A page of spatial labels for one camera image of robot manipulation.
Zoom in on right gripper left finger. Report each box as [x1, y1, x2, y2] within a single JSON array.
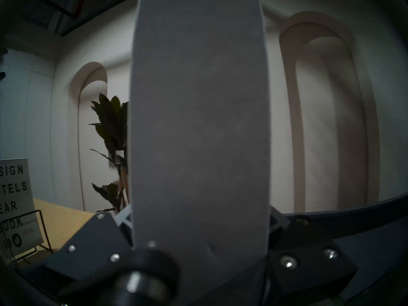
[[46, 205, 141, 282]]

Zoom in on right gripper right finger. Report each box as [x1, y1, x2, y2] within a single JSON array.
[[267, 209, 357, 297]]

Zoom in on white Design Hotels yearbook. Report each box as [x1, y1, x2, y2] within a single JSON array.
[[0, 158, 44, 261]]

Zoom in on white Statue of Liberty book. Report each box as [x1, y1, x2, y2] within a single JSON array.
[[129, 0, 271, 306]]

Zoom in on black metal utility cart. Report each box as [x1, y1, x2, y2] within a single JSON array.
[[271, 194, 408, 306]]

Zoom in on tall green potted plant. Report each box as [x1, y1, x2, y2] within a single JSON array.
[[89, 93, 131, 213]]

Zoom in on black wire book rack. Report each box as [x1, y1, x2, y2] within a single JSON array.
[[0, 210, 53, 264]]

